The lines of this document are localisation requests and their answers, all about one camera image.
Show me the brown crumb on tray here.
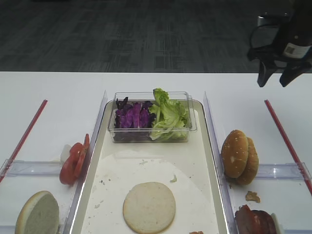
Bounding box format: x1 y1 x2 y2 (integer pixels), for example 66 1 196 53
189 231 204 234

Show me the left upper clear track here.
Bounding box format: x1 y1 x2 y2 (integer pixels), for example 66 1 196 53
0 159 62 176

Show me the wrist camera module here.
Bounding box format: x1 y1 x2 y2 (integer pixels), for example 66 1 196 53
257 12 291 27

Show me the clear plastic salad box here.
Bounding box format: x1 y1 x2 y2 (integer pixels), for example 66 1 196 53
108 88 197 143

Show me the front sesame bun top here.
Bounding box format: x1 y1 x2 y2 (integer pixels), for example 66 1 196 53
221 130 248 178

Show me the right red strip rail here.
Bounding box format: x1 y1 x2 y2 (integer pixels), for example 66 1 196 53
264 99 312 194

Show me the right lower clear track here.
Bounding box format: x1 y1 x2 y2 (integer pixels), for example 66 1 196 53
284 229 312 234

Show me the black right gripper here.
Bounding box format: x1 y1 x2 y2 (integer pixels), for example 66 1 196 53
248 0 312 87

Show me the green lettuce pile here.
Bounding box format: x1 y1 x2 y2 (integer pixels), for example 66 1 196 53
148 88 188 141

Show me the clear track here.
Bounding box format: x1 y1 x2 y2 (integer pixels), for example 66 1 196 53
255 163 312 180
0 159 62 176
284 229 312 234

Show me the rear sesame bun top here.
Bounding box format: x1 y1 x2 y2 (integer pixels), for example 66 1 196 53
236 137 259 185

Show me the red strip rail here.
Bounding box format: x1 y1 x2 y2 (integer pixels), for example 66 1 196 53
264 99 312 194
0 99 48 182

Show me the left clear long divider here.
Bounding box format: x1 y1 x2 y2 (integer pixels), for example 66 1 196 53
60 90 108 234

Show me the rear red tomato slice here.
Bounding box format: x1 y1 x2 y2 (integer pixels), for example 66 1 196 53
74 134 90 178

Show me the upright sliced bun half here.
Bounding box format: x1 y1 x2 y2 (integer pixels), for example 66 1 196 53
15 191 59 234

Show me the rear brown meat patty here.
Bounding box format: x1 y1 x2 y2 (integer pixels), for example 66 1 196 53
253 210 277 234

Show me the sesame bun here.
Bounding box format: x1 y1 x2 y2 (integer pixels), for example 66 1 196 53
221 130 248 178
236 137 259 185

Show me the bread crumb chunk on table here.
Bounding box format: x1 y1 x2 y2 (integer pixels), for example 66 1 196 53
245 191 261 203

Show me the right upper clear track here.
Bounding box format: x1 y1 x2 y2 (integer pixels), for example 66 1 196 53
255 163 312 180

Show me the front red tomato slice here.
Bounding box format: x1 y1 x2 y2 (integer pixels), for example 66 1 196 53
59 142 83 185

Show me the red tomato slice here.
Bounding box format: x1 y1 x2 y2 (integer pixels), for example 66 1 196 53
59 142 83 185
74 134 90 178

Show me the white tomato pusher block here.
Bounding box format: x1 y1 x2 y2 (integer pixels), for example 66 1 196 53
52 144 71 165

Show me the cream rectangular serving tray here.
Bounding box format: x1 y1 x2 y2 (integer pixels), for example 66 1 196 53
72 101 227 234

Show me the purple cabbage pile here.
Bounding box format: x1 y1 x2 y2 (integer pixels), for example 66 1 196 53
115 97 156 129

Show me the front brown meat patty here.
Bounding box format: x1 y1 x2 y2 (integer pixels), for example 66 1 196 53
235 205 270 234

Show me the left red strip rail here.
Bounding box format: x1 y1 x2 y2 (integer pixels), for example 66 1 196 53
0 99 48 182

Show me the round bun base on tray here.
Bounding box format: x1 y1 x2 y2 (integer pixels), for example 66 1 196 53
122 182 176 234

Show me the brown meat patty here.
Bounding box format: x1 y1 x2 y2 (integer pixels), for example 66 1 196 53
235 205 270 234
253 210 277 234

